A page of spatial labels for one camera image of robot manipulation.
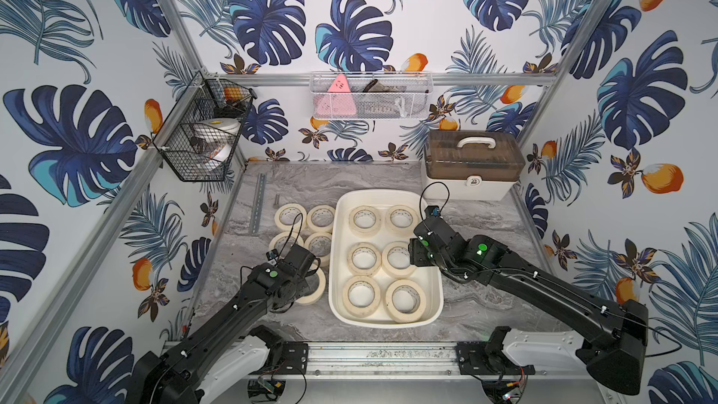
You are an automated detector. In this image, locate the cream masking tape roll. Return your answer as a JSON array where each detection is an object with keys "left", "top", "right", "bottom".
[
  {"left": 307, "top": 205, "right": 336, "bottom": 234},
  {"left": 383, "top": 241, "right": 416, "bottom": 279},
  {"left": 349, "top": 206, "right": 381, "bottom": 238},
  {"left": 384, "top": 205, "right": 420, "bottom": 238},
  {"left": 347, "top": 242, "right": 383, "bottom": 277},
  {"left": 384, "top": 280, "right": 428, "bottom": 324},
  {"left": 269, "top": 231, "right": 304, "bottom": 254},
  {"left": 304, "top": 232, "right": 332, "bottom": 267},
  {"left": 342, "top": 276, "right": 381, "bottom": 319},
  {"left": 274, "top": 203, "right": 307, "bottom": 232},
  {"left": 295, "top": 269, "right": 326, "bottom": 306}
]

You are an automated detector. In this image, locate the white plastic storage tray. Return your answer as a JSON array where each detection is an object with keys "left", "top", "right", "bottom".
[{"left": 327, "top": 189, "right": 444, "bottom": 329}]

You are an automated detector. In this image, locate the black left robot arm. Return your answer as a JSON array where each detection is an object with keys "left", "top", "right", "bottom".
[{"left": 125, "top": 244, "right": 321, "bottom": 403}]

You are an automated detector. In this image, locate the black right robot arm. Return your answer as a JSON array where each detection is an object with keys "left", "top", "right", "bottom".
[{"left": 409, "top": 214, "right": 649, "bottom": 396}]

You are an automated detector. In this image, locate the brown lidded storage box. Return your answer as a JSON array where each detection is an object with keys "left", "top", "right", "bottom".
[{"left": 421, "top": 130, "right": 525, "bottom": 201}]

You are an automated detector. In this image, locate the white object in basket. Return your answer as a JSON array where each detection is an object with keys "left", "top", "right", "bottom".
[{"left": 190, "top": 118, "right": 240, "bottom": 168}]

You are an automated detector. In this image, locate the pink triangular object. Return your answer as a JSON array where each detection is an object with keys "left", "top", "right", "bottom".
[{"left": 314, "top": 74, "right": 357, "bottom": 119}]

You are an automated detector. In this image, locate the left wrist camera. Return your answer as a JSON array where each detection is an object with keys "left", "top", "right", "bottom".
[{"left": 266, "top": 244, "right": 316, "bottom": 278}]

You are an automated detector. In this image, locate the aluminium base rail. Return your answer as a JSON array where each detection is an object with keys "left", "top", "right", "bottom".
[{"left": 150, "top": 339, "right": 615, "bottom": 381}]

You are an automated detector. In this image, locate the white mesh wall basket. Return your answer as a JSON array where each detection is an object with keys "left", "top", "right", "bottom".
[{"left": 310, "top": 72, "right": 434, "bottom": 120}]

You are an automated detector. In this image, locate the black wire basket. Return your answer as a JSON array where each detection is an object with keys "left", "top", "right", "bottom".
[{"left": 151, "top": 72, "right": 257, "bottom": 183}]

